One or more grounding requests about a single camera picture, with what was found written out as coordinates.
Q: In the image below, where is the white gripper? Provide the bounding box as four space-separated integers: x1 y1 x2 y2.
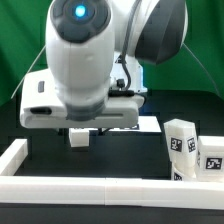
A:
20 69 145 128

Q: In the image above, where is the white round stool seat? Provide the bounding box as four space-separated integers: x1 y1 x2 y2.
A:
171 162 224 183

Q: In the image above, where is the white marker sheet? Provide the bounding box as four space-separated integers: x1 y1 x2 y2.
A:
113 116 161 133

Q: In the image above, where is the white left fence wall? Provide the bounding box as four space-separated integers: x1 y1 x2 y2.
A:
0 139 28 176

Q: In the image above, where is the white fence wall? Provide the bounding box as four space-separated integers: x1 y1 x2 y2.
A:
0 139 28 176
0 176 224 210

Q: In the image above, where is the white cable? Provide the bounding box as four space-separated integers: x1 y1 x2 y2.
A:
10 44 48 100

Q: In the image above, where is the white front fence wall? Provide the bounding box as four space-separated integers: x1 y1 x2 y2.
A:
0 176 224 210

